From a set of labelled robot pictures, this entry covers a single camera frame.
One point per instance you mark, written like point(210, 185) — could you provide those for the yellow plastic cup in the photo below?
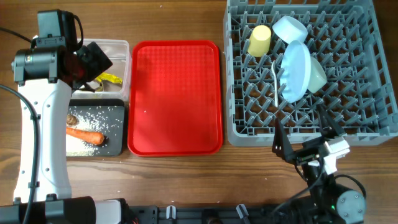
point(259, 41)

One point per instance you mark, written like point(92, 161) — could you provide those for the light blue bowl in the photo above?
point(290, 29)

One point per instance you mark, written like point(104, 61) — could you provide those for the white plastic spoon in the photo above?
point(276, 100)

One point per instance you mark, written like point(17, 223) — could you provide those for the white rice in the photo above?
point(90, 130)

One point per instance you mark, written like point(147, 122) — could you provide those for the large light blue plate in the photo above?
point(296, 65)

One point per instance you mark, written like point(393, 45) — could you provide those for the black plastic tray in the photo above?
point(115, 124)

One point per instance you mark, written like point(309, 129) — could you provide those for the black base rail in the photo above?
point(202, 215)

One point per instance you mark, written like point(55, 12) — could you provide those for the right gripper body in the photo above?
point(309, 152)

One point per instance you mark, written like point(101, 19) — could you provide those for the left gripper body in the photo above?
point(94, 59)

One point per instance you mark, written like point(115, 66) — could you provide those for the brown food lump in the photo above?
point(71, 120)

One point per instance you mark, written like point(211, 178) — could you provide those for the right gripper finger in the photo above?
point(329, 128)
point(281, 144)

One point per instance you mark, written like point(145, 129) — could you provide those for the yellow wrapper strip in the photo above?
point(106, 77)

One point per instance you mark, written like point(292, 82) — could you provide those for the teal green bowl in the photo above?
point(317, 76)

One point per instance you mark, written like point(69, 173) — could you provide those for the red serving tray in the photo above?
point(175, 106)

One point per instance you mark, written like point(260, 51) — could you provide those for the grey dishwasher rack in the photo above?
point(344, 37)

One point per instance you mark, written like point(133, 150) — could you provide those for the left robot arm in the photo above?
point(46, 77)

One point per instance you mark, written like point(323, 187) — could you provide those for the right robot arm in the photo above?
point(324, 200)

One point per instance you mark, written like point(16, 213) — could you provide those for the clear plastic bin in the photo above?
point(118, 52)

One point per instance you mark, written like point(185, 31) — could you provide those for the orange carrot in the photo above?
point(91, 137)

